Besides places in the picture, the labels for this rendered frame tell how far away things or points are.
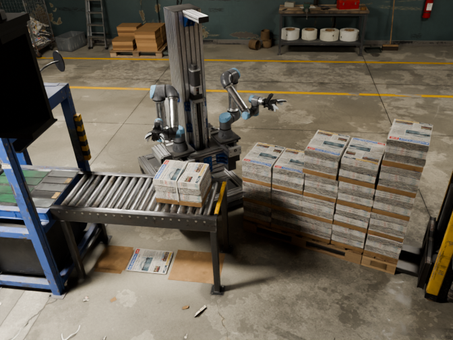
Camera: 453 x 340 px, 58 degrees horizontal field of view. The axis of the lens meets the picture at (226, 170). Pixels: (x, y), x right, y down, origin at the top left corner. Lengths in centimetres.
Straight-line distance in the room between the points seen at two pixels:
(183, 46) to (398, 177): 209
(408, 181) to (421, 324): 111
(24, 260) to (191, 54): 228
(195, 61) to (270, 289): 211
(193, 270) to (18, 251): 148
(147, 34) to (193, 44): 563
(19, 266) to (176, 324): 146
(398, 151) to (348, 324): 138
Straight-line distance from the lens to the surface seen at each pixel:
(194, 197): 312
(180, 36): 372
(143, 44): 946
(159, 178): 314
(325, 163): 340
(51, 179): 388
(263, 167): 361
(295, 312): 350
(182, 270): 381
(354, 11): 911
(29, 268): 395
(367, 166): 333
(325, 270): 384
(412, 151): 323
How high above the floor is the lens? 275
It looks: 33 degrees down
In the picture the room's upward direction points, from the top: 2 degrees counter-clockwise
